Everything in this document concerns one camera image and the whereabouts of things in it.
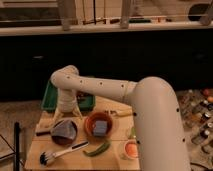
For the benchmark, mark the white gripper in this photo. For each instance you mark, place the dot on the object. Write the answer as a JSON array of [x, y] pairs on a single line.
[[66, 102]]

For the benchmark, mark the grey towel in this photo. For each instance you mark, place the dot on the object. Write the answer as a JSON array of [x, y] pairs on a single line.
[[64, 128]]

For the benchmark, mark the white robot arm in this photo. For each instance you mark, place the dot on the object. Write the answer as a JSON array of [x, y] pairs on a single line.
[[160, 135]]

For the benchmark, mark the orange bowl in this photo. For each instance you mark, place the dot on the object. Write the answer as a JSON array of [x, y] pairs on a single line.
[[90, 120]]

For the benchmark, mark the dark purple bowl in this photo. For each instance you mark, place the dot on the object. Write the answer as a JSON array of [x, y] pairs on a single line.
[[62, 141]]

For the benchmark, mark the green tray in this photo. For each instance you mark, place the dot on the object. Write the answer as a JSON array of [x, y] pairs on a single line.
[[86, 101]]

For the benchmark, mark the blue sponge block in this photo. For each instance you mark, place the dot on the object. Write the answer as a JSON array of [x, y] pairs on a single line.
[[100, 128]]

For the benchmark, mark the green chili pepper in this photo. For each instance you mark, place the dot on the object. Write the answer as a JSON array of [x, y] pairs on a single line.
[[99, 150]]

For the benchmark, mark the yellow banana toy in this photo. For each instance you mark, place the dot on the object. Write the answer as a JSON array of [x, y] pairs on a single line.
[[119, 113]]

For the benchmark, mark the black tripod stand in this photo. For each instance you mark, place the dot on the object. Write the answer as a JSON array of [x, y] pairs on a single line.
[[15, 148]]

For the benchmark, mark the green cup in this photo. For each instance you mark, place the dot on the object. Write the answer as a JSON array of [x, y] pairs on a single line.
[[132, 134]]

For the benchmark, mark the clear cup with orange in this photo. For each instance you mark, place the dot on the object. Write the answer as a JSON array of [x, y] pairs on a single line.
[[129, 150]]

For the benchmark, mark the cluttered box of bottles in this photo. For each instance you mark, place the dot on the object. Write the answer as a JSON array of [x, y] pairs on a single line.
[[196, 108]]

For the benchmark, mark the black handled knife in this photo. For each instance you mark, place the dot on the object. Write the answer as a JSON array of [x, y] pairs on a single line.
[[42, 133]]

